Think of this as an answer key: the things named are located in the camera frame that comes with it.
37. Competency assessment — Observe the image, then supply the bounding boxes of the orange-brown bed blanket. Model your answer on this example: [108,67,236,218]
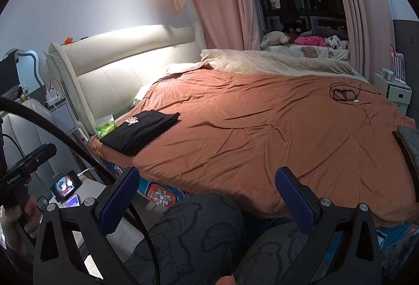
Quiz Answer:
[90,67,418,226]

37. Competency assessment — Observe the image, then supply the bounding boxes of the folded black printed shirt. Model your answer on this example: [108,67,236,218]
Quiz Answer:
[100,110,180,156]

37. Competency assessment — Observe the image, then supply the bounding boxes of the person's left hand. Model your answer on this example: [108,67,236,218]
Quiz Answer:
[1,194,41,263]

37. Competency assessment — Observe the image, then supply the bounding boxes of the small screen device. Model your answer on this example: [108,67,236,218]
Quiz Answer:
[50,170,82,203]

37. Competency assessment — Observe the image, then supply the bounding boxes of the thick black gripper cable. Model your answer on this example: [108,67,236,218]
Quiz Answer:
[0,96,161,285]

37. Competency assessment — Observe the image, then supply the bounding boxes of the green tissue pack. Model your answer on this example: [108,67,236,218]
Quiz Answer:
[95,115,117,139]

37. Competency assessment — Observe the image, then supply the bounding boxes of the beige plush toy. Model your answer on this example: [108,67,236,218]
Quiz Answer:
[260,31,290,49]

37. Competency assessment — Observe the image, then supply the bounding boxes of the grey patterned trouser legs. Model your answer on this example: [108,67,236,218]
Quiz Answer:
[148,193,309,284]

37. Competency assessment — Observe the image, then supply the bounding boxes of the black coiled cable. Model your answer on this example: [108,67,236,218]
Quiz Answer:
[329,81,382,106]

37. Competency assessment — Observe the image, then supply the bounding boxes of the white bedside shelf unit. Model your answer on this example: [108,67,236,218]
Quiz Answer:
[373,45,412,116]

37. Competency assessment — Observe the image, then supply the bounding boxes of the pink clothes pile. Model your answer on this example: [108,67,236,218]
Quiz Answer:
[294,36,327,47]

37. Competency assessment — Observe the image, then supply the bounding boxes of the cream padded headboard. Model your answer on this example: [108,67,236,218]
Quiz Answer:
[46,21,207,137]

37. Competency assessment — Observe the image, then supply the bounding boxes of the cream fleece blanket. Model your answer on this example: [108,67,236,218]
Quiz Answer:
[201,49,364,81]

